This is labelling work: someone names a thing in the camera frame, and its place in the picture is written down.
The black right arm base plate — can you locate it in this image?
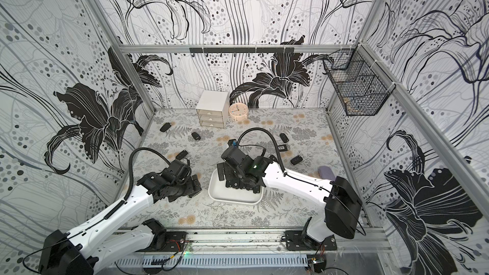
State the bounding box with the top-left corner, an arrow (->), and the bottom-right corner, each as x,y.
281,216 -> 337,252

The black flip key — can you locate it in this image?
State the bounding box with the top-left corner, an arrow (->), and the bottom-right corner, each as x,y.
290,155 -> 303,165
175,150 -> 188,160
279,133 -> 289,143

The black wire wall basket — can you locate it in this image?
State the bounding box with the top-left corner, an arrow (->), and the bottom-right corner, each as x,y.
322,45 -> 392,117

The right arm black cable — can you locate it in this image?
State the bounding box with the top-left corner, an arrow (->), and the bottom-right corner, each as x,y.
236,127 -> 287,173

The white rectangular storage tray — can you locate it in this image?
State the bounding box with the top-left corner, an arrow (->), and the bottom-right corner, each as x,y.
208,169 -> 264,206

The pink round alarm clock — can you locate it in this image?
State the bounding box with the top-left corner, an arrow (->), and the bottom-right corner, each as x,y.
229,103 -> 249,122

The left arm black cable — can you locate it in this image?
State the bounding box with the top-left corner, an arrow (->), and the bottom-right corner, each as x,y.
121,147 -> 171,201

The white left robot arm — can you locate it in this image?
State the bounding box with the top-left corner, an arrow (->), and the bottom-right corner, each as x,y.
39,160 -> 201,274

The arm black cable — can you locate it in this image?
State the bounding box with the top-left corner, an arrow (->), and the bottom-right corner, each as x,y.
236,127 -> 287,173
121,147 -> 171,201

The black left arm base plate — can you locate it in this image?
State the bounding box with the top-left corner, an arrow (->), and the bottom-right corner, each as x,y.
139,218 -> 187,253

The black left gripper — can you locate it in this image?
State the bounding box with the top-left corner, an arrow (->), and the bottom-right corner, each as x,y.
168,175 -> 202,203

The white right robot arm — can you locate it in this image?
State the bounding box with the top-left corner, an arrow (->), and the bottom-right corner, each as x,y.
216,145 -> 364,243

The silver edged smart key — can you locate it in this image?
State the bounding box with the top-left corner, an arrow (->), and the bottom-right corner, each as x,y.
278,145 -> 290,152

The white mini drawer cabinet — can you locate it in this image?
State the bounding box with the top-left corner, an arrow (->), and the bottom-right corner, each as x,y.
196,90 -> 230,129

